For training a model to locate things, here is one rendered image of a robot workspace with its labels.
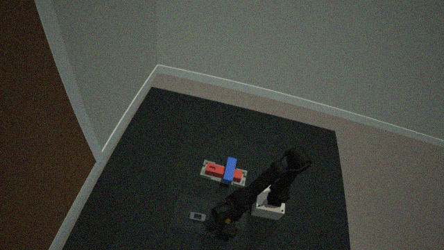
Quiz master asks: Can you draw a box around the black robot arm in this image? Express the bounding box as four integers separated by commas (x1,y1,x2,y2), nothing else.
212,146,312,222

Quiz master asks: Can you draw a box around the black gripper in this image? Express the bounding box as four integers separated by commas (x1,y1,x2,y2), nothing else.
220,214,243,238

